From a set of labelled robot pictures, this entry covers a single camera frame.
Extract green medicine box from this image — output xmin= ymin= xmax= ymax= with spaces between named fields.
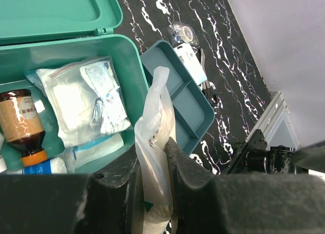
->
xmin=0 ymin=0 xmax=150 ymax=175

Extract blue cotton swab packet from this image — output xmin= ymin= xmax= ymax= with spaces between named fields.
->
xmin=61 ymin=133 xmax=124 ymax=172

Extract small clear plastic packet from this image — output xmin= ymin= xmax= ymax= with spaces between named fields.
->
xmin=49 ymin=56 xmax=131 ymax=135

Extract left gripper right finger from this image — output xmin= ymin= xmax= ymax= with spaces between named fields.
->
xmin=166 ymin=139 xmax=324 ymax=233

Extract dark blue divided tray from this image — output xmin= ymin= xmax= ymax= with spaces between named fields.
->
xmin=141 ymin=40 xmax=215 ymax=155

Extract amber bottle orange label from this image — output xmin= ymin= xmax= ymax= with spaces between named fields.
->
xmin=1 ymin=89 xmax=48 ymax=167

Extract white plastic medicine bottle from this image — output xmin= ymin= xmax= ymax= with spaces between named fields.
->
xmin=0 ymin=133 xmax=7 ymax=173

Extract small white blue bottle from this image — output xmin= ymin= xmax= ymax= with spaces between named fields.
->
xmin=22 ymin=157 xmax=68 ymax=175

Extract clear bag cotton balls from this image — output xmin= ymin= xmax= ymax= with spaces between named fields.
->
xmin=134 ymin=66 xmax=176 ymax=233

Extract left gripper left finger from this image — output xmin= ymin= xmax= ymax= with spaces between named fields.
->
xmin=1 ymin=147 xmax=141 ymax=233

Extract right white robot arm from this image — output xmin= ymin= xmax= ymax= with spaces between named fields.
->
xmin=223 ymin=129 xmax=324 ymax=175

